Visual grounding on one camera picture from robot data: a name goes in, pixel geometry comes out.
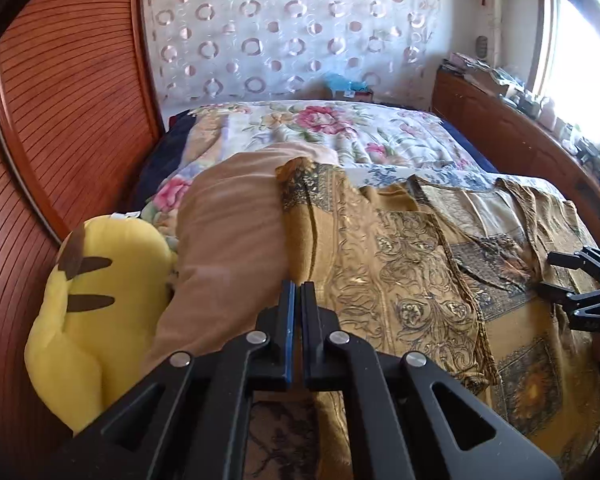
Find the mustard gold patterned garment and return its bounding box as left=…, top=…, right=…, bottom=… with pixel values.
left=276, top=158, right=600, bottom=476

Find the brown wooden low cabinet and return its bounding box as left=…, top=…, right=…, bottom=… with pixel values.
left=431, top=68, right=600, bottom=246

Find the beige pillow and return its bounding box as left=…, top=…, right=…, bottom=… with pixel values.
left=143, top=142, right=338, bottom=370

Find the yellow plush toy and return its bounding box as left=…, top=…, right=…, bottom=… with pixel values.
left=24, top=214, right=175, bottom=434

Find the bright window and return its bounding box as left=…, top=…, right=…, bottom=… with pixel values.
left=533, top=0, right=600, bottom=148

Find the blue floral white bedsheet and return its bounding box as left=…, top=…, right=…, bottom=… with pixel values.
left=344, top=164, right=566, bottom=200

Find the pink floral quilt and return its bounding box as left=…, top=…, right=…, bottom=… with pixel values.
left=140, top=100, right=481, bottom=247

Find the dark navy blanket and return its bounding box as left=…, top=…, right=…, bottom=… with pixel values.
left=130, top=110, right=196, bottom=210

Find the box with blue cloth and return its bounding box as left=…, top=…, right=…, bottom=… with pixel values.
left=324, top=73, right=374, bottom=102

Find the red-brown louvered wardrobe door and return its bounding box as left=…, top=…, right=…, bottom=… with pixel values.
left=0, top=0, right=162, bottom=471

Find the sheer circle pattern curtain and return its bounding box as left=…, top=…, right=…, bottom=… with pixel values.
left=142, top=0, right=444, bottom=106

